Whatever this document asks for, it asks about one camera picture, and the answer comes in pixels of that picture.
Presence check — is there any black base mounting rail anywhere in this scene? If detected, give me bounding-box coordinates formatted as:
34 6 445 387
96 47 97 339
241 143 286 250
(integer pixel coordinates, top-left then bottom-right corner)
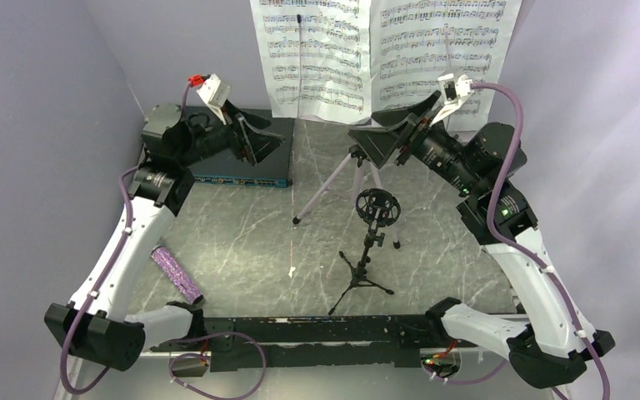
149 314 475 372

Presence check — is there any dark network switch box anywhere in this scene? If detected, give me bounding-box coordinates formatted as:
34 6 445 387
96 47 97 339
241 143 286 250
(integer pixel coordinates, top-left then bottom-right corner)
142 104 296 189

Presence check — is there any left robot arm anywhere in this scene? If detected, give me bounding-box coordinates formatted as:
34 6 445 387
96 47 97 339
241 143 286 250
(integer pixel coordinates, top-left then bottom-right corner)
44 103 284 371

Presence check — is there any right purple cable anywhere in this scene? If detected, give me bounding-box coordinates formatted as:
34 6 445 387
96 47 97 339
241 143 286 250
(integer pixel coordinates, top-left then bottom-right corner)
422 82 611 400

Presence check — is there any sheet music page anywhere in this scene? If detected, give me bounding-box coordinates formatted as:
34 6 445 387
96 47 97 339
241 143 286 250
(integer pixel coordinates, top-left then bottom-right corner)
369 0 522 112
250 0 372 125

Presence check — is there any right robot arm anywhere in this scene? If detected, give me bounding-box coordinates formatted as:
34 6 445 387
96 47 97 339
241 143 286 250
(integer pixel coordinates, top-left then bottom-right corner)
349 93 615 389

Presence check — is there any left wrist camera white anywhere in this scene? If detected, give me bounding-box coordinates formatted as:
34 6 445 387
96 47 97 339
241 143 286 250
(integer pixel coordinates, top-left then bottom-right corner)
188 73 231 125

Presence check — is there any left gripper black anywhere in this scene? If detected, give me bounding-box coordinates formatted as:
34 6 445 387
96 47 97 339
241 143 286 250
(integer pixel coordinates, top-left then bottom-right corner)
176 98 287 168

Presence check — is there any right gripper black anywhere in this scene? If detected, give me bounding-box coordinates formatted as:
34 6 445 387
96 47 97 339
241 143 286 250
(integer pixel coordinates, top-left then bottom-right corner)
349 90 483 196

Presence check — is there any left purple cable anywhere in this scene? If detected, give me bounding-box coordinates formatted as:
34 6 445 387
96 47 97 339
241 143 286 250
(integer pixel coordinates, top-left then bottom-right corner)
59 82 268 400

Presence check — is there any purple glitter tube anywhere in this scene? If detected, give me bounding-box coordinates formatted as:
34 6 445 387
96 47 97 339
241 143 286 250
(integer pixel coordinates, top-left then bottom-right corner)
151 246 204 304

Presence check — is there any purple cable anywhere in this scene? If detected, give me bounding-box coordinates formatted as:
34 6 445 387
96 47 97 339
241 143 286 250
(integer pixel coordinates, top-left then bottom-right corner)
59 82 268 400
422 82 611 400

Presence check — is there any black microphone tripod with shockmount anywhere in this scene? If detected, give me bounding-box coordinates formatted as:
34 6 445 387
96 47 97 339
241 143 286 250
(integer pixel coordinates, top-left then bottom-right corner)
327 188 401 316

